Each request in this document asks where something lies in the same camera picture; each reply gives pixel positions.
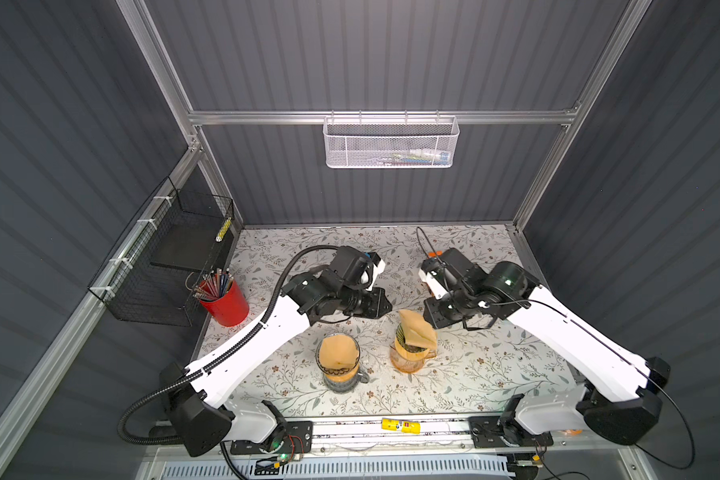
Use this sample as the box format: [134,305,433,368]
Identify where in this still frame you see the green glass dripper cone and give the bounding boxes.
[395,324,429,354]

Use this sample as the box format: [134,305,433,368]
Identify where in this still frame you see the grey glass dripper cone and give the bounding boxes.
[317,334,360,382]

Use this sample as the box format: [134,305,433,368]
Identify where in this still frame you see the wooden dripper ring base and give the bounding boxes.
[322,366,359,390]

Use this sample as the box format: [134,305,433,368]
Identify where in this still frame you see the amber glass carafe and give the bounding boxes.
[389,349,437,374]

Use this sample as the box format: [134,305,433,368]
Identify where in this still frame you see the clear grey glass carafe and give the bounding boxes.
[323,369,370,393]

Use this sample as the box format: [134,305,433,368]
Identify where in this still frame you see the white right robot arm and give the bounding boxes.
[419,248,670,446]

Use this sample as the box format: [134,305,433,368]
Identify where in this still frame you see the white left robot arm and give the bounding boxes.
[164,246,392,457]

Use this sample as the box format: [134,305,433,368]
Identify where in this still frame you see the red pencil cup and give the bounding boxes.
[193,269,249,327]

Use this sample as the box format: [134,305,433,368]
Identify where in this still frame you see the yellow marker in basket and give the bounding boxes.
[215,217,232,243]

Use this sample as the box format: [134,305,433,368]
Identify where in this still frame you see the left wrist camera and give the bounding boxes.
[366,252,386,284]

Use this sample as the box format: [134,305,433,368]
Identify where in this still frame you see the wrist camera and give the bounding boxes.
[418,267,450,300]
[366,252,386,284]

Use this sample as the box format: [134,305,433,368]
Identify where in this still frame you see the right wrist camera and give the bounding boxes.
[418,267,450,300]

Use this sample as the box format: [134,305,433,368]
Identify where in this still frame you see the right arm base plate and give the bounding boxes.
[467,415,554,448]

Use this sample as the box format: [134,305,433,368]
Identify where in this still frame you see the yellow marker on rail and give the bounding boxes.
[381,418,421,435]

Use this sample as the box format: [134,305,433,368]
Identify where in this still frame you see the white mesh wall basket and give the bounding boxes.
[322,114,460,169]

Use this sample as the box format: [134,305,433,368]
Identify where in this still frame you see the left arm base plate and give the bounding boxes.
[227,421,314,455]

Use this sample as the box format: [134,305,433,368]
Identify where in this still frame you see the white slotted cable duct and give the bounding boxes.
[158,454,514,480]

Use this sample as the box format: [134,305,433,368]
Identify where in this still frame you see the black wire wall basket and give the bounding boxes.
[89,179,236,327]

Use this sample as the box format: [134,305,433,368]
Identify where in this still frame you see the black corrugated cable conduit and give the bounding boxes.
[117,244,340,480]

